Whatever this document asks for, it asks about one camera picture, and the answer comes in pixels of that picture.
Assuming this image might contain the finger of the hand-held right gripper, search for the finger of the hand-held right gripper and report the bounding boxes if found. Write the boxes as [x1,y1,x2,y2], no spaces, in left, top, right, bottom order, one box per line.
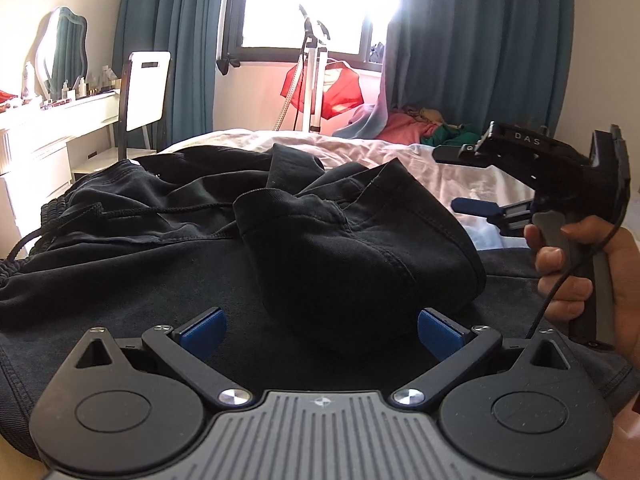
[451,197,538,236]
[432,144,496,166]

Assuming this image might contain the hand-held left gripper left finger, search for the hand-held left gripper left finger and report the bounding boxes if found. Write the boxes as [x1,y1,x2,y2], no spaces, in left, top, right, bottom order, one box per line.
[65,306,253,407]

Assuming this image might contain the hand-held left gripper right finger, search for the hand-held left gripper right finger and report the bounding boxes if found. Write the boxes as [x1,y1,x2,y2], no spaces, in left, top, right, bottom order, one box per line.
[391,307,576,406]

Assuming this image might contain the black pants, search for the black pants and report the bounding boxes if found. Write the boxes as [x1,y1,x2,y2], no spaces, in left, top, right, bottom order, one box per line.
[0,142,636,461]

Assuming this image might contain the person's right hand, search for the person's right hand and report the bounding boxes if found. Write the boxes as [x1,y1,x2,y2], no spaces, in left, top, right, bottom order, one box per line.
[523,215,640,361]

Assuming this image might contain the green cloth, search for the green cloth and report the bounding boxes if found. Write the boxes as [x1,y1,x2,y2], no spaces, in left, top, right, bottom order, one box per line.
[420,122,483,148]

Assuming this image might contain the pastel bed duvet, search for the pastel bed duvet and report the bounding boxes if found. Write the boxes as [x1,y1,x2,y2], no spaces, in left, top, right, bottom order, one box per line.
[15,129,543,253]

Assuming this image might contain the beige cloth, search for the beige cloth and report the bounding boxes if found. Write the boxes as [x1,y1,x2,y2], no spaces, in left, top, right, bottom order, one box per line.
[400,104,463,128]

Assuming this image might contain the pink cloth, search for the pink cloth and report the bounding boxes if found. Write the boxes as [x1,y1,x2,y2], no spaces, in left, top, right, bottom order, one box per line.
[382,111,431,143]

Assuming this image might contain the light blue cloth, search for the light blue cloth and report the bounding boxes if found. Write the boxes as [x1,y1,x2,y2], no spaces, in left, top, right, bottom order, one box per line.
[332,102,391,140]

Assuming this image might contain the wide blue curtain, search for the wide blue curtain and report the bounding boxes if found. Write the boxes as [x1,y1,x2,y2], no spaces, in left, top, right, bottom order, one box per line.
[382,0,576,148]

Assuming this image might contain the red garment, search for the red garment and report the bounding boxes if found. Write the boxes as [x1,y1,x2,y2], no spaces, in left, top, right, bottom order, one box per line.
[280,60,365,121]

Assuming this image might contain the white garment steamer stand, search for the white garment steamer stand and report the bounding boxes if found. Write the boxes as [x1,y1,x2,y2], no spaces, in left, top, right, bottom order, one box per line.
[272,4,332,136]

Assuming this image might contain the dark-framed window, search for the dark-framed window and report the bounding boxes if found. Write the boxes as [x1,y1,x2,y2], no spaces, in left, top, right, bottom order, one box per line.
[220,0,406,63]

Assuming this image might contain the white folding chair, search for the white folding chair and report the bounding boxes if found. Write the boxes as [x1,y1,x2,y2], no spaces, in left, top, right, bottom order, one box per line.
[70,51,173,183]

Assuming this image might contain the white vanity desk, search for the white vanity desk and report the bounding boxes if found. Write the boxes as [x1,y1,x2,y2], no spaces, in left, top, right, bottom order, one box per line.
[0,89,123,256]

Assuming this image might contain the narrow blue curtain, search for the narrow blue curtain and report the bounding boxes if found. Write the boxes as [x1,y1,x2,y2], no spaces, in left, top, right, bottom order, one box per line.
[111,0,236,153]

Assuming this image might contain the row of cosmetic bottles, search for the row of cosmetic bottles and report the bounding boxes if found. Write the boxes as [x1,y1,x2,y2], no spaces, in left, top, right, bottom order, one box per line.
[0,62,123,111]

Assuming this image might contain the wavy-framed mirror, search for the wavy-framed mirror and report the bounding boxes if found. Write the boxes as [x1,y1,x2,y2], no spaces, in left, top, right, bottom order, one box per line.
[32,6,90,102]

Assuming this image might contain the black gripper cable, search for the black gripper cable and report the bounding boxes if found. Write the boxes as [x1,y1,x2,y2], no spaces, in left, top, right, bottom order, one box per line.
[525,220,623,340]

